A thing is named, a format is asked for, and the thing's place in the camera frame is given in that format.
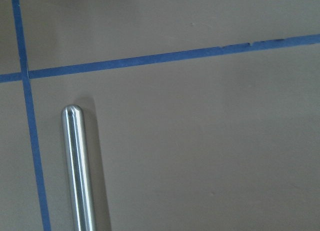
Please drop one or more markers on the steel muddler black tip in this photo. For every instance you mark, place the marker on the steel muddler black tip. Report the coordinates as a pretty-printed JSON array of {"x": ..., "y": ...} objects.
[{"x": 75, "y": 143}]

